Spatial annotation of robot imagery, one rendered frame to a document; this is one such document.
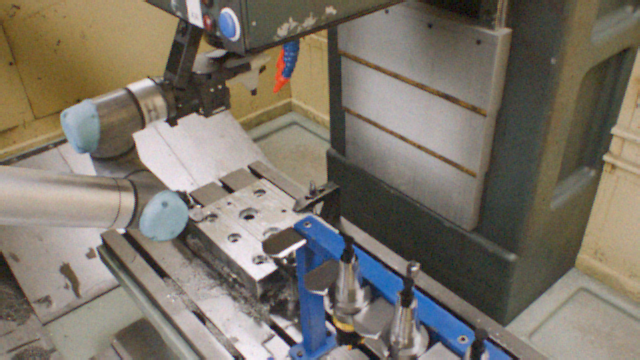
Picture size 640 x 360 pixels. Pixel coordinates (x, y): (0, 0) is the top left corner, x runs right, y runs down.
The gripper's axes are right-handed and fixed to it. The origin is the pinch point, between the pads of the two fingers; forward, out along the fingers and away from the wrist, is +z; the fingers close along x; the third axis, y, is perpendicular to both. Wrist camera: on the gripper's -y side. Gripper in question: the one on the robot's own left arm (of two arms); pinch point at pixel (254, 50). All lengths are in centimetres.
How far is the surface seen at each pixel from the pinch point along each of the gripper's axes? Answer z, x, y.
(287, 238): -13.5, 23.8, 22.0
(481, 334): -14, 62, 11
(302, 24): -13.5, 32.5, -17.3
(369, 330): -17, 47, 22
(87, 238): -26, -67, 73
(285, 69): -5.7, 17.2, -3.8
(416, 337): -15, 53, 20
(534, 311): 55, 37, 84
